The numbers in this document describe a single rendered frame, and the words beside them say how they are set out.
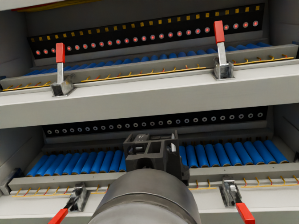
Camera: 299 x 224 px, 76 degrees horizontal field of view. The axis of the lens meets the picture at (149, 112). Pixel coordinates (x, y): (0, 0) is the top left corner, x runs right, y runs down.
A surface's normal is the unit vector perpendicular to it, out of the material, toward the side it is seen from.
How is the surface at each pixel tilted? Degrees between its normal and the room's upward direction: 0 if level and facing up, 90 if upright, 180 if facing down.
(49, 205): 22
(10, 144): 90
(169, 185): 30
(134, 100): 112
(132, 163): 92
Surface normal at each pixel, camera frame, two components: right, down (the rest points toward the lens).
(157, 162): -0.11, 0.13
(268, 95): -0.06, 0.46
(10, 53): 0.99, -0.09
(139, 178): -0.12, -0.99
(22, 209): -0.13, -0.88
